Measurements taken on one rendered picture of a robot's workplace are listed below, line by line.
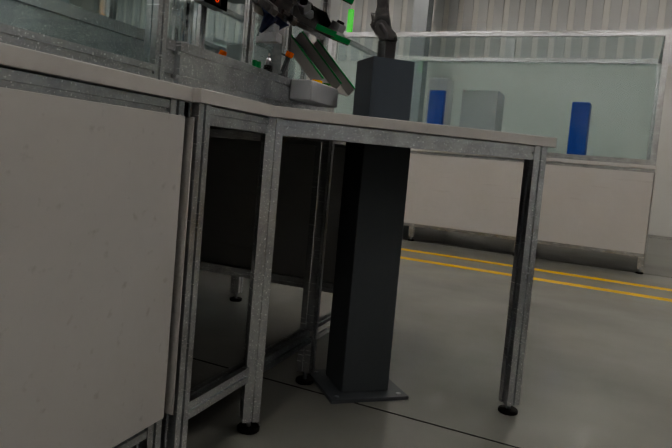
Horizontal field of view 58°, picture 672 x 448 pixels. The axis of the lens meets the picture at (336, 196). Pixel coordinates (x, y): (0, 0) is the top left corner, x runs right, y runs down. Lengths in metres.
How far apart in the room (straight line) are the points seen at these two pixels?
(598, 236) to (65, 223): 4.98
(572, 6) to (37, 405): 10.03
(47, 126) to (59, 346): 0.36
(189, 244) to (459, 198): 4.64
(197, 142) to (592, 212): 4.65
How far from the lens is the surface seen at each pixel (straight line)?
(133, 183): 1.17
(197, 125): 1.30
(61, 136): 1.04
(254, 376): 1.69
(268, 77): 1.70
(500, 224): 5.73
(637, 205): 5.63
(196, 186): 1.31
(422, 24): 9.82
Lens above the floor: 0.75
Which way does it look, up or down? 4 degrees down
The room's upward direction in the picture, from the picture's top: 5 degrees clockwise
